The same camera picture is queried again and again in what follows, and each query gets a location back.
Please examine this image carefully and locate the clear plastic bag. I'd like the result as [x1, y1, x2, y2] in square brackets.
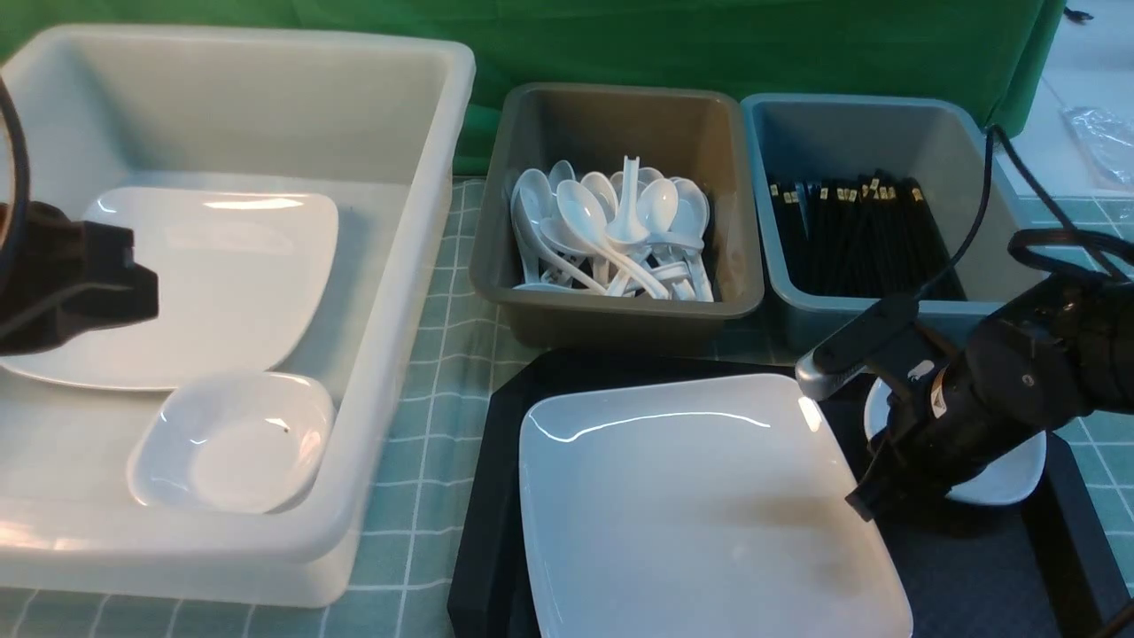
[1063, 107, 1133, 192]

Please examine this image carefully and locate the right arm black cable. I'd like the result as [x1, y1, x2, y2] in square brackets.
[913, 124, 1134, 294]

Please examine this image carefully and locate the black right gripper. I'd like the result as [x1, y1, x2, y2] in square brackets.
[846, 342, 1053, 520]

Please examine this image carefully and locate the white bowl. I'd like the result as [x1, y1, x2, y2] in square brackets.
[126, 371, 337, 516]
[864, 378, 1046, 507]

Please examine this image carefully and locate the large white plastic tub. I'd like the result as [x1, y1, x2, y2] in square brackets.
[3, 25, 475, 607]

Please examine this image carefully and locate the blue-grey chopstick bin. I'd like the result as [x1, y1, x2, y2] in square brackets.
[742, 94, 1040, 351]

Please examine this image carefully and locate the bundle of black chopsticks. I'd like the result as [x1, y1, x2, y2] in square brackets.
[768, 170, 951, 298]

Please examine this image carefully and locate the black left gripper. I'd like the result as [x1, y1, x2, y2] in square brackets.
[1, 202, 159, 356]

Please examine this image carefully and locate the white square rice plate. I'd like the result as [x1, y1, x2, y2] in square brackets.
[518, 373, 913, 637]

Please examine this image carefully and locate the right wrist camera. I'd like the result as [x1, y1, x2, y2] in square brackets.
[795, 294, 959, 402]

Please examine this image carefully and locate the pile of white spoons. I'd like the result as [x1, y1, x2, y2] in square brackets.
[508, 158, 717, 301]

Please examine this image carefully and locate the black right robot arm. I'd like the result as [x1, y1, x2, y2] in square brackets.
[819, 277, 1131, 520]

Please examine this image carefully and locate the green checkered tablecloth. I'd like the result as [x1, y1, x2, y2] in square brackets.
[1, 179, 1131, 637]

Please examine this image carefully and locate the green backdrop cloth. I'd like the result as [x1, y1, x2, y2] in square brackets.
[1, 1, 1065, 176]

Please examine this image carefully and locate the brown spoon bin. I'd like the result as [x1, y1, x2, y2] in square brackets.
[467, 83, 765, 354]

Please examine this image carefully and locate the white bowl in tub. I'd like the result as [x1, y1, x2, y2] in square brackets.
[126, 371, 337, 516]

